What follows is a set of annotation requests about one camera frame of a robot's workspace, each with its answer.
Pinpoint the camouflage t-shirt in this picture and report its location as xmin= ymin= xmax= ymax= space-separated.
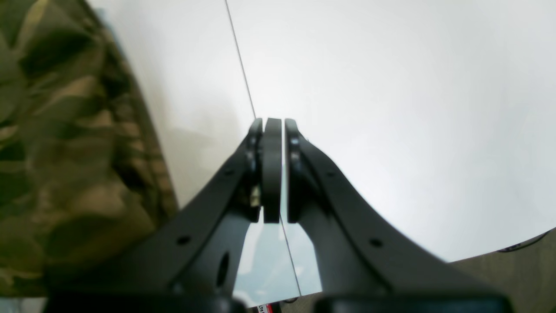
xmin=0 ymin=0 xmax=178 ymax=297

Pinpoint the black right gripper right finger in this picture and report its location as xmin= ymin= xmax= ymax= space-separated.
xmin=285 ymin=119 xmax=513 ymax=313

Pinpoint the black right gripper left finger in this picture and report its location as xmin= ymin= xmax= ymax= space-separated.
xmin=44 ymin=118 xmax=282 ymax=313

